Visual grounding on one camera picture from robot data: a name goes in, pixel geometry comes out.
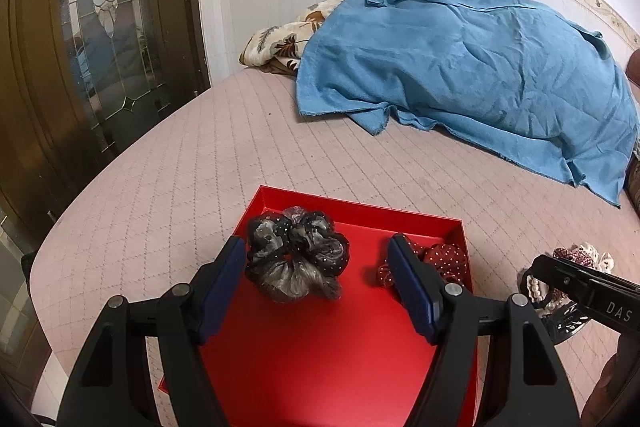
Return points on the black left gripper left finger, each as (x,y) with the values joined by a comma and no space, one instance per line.
(110,384)

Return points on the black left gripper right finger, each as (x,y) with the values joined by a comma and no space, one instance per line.
(494,362)

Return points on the white floral scrunchie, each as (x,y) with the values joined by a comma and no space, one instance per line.
(603,262)

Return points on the black hair claw clip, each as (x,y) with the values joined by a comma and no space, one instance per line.
(564,323)

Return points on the red plaid scrunchie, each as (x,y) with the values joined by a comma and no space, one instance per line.
(567,254)

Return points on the red polka dot scrunchie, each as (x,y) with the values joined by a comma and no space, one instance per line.
(448,259)

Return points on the red shallow tray box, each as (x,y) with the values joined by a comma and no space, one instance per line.
(356,361)

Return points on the pink quilted mattress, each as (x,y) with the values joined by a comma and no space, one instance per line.
(167,204)

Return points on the black grey organza scrunchie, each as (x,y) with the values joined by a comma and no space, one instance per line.
(295,253)

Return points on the blue cloth blanket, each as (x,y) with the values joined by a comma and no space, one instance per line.
(511,76)

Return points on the brown door with stained glass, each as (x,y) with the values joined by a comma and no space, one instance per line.
(81,80)

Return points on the floral cream pillow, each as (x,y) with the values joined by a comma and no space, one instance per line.
(279,49)

